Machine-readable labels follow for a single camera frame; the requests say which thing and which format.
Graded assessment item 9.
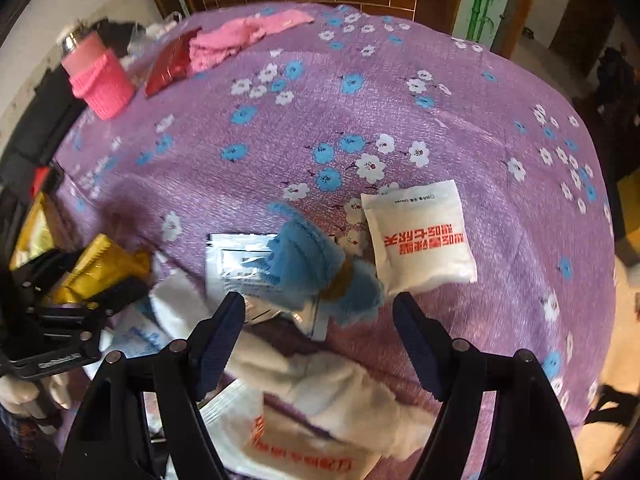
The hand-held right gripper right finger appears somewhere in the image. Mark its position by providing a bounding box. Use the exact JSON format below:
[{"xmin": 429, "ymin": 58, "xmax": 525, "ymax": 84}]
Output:
[{"xmin": 392, "ymin": 291, "xmax": 583, "ymax": 480}]

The white plastic bag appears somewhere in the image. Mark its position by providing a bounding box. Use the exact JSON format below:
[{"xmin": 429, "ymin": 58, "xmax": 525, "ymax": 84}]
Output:
[{"xmin": 126, "ymin": 10, "xmax": 184, "ymax": 57}]

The red wallet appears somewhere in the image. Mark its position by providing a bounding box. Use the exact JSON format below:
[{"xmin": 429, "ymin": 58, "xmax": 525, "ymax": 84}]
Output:
[{"xmin": 145, "ymin": 30, "xmax": 202, "ymax": 97}]

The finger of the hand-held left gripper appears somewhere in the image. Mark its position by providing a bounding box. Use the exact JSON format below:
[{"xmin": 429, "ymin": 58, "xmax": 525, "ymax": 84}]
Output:
[
  {"xmin": 9, "ymin": 247, "xmax": 88, "ymax": 288},
  {"xmin": 75, "ymin": 276, "xmax": 151, "ymax": 320}
]

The white blue printed packet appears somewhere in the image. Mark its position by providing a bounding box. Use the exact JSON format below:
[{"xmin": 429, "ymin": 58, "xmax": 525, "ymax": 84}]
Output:
[{"xmin": 99, "ymin": 304, "xmax": 173, "ymax": 363}]

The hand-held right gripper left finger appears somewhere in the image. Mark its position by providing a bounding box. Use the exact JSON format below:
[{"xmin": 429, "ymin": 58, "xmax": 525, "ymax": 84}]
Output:
[{"xmin": 57, "ymin": 291, "xmax": 247, "ymax": 480}]

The person's left hand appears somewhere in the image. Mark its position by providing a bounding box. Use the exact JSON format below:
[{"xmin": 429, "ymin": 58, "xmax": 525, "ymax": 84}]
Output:
[{"xmin": 0, "ymin": 372, "xmax": 71, "ymax": 426}]

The white packet with red print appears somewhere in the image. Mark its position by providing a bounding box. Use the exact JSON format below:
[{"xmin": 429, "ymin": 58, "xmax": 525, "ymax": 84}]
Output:
[
  {"xmin": 200, "ymin": 392, "xmax": 382, "ymax": 480},
  {"xmin": 361, "ymin": 180, "xmax": 478, "ymax": 295}
]

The purple floral tablecloth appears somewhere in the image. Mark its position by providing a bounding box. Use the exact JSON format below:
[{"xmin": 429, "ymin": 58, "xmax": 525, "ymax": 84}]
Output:
[{"xmin": 50, "ymin": 2, "xmax": 618, "ymax": 480}]

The bamboo wall poster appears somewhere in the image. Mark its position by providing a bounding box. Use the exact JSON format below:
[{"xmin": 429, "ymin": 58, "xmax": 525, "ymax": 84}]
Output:
[{"xmin": 457, "ymin": 0, "xmax": 519, "ymax": 46}]

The dark cloth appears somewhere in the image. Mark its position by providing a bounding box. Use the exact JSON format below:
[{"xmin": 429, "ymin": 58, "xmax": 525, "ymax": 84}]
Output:
[{"xmin": 0, "ymin": 70, "xmax": 88, "ymax": 201}]

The pink fluffy cloth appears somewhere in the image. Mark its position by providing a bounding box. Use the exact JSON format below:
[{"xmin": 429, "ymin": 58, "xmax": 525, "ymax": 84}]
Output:
[{"xmin": 189, "ymin": 10, "xmax": 316, "ymax": 72}]

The silver foil packet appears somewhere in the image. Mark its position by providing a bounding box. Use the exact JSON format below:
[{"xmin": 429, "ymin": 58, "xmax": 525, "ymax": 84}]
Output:
[{"xmin": 205, "ymin": 232, "xmax": 328, "ymax": 342}]

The blue plush toy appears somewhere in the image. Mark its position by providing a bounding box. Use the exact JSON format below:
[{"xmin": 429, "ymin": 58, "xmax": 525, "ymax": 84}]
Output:
[{"xmin": 265, "ymin": 204, "xmax": 386, "ymax": 327}]

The white fluffy sock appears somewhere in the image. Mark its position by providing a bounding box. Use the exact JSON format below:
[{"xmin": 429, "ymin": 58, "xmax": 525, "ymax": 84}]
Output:
[{"xmin": 150, "ymin": 267, "xmax": 436, "ymax": 461}]

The gold foil packet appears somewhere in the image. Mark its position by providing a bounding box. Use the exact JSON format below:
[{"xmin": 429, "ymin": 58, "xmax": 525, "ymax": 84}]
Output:
[
  {"xmin": 52, "ymin": 232, "xmax": 153, "ymax": 307},
  {"xmin": 9, "ymin": 192, "xmax": 57, "ymax": 272}
]

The pink knit-sleeved bottle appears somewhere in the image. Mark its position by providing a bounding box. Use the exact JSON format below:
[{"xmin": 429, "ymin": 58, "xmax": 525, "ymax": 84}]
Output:
[{"xmin": 60, "ymin": 30, "xmax": 137, "ymax": 122}]

